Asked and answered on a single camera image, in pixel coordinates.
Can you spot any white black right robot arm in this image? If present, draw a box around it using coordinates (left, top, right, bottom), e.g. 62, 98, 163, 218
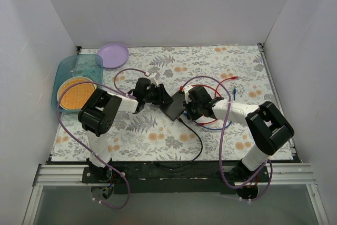
180, 85, 294, 182

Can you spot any orange woven round coaster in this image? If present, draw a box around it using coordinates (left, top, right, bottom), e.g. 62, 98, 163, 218
57, 76, 97, 110

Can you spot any teal plastic tray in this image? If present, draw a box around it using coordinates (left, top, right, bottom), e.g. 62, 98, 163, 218
51, 54, 103, 111

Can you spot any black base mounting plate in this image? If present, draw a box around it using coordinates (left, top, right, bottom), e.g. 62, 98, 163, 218
82, 161, 270, 199

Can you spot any aluminium frame rail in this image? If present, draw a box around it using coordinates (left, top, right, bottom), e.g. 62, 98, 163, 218
33, 163, 316, 186

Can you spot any red ethernet cable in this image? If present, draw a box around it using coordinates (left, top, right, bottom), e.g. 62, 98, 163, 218
179, 75, 239, 127

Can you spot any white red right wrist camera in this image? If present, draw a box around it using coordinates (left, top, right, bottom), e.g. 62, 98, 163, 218
180, 85, 193, 103

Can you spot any black network switch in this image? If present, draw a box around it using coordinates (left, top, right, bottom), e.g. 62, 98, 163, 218
160, 91, 185, 121

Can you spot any black ethernet cable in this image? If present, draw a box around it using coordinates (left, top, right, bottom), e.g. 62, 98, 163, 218
152, 115, 203, 168

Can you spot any blue ethernet cable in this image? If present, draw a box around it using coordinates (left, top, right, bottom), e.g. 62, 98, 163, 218
184, 86, 237, 131

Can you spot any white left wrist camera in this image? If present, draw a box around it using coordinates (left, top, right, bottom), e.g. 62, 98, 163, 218
145, 72, 160, 86

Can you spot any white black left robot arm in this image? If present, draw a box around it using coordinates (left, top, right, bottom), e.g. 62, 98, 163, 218
78, 77, 173, 183

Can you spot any purple plastic plate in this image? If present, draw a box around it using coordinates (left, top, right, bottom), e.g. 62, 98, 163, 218
97, 43, 129, 69

